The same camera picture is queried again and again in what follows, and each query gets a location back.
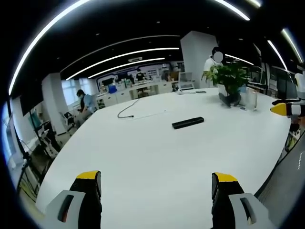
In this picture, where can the white display counter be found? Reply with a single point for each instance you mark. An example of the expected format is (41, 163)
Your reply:
(140, 89)

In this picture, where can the black remote control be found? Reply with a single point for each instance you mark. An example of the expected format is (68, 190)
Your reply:
(188, 122)

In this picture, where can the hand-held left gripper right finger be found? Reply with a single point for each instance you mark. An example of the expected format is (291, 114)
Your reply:
(228, 198)

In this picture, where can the small black flat device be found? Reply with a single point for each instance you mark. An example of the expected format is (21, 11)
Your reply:
(200, 91)

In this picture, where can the black tripod stand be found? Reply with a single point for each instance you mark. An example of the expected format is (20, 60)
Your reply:
(28, 152)

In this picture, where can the white laptop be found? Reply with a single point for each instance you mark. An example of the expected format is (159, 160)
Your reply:
(186, 81)

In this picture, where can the clear acrylic stand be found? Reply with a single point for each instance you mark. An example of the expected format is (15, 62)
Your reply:
(251, 100)

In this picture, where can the green potted plant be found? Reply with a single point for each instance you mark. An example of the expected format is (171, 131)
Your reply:
(227, 82)

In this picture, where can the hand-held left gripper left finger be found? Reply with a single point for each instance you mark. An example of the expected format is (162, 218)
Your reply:
(83, 198)

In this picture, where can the white structural column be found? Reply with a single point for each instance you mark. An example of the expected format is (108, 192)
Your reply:
(54, 102)
(197, 59)

